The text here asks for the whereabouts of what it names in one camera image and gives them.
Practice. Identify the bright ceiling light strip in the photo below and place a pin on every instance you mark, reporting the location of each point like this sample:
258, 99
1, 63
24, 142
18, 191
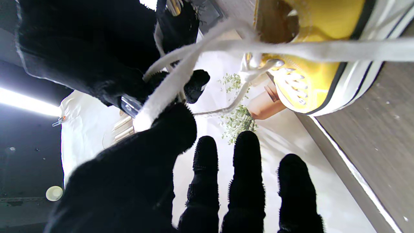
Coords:
26, 102

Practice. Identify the orange spring clamp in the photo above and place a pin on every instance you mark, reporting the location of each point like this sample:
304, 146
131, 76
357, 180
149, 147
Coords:
59, 120

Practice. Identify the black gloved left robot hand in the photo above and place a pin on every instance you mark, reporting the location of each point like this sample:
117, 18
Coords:
129, 181

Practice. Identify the printed kitchen backdrop cloth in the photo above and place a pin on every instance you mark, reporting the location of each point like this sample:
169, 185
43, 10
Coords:
84, 136

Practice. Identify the dark grey box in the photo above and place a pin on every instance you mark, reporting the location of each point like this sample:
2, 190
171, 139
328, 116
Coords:
210, 14

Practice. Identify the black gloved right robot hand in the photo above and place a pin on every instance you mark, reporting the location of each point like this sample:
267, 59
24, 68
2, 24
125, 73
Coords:
90, 42

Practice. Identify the white shoelace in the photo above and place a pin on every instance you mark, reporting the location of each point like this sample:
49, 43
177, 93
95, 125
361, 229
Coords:
323, 51

